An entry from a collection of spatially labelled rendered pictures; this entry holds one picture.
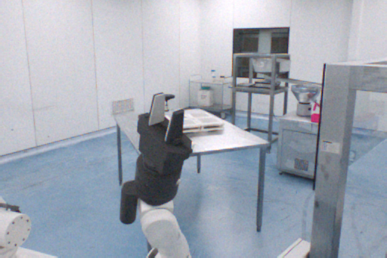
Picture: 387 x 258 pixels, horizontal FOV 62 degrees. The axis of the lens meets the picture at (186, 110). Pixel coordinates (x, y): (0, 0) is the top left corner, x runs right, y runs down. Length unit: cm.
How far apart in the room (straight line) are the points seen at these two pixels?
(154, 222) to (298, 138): 359
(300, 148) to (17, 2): 429
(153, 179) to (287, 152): 373
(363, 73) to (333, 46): 598
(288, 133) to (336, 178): 328
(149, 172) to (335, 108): 50
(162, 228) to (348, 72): 56
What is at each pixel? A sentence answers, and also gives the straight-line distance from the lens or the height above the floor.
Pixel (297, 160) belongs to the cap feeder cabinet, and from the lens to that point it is 425.
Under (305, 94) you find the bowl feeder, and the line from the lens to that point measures 421.
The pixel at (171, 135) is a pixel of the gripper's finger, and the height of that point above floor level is 154.
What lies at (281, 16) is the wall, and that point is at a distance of 717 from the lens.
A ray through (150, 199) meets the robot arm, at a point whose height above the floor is 140.
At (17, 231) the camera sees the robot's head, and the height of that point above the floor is 133.
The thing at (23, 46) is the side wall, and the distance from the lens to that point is 528.
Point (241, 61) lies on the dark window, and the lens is 754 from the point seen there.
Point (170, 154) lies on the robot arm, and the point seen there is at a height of 151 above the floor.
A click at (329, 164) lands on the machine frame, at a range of 92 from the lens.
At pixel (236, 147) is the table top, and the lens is 268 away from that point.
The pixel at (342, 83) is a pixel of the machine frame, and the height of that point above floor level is 159.
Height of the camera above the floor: 169
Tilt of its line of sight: 12 degrees down
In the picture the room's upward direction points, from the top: straight up
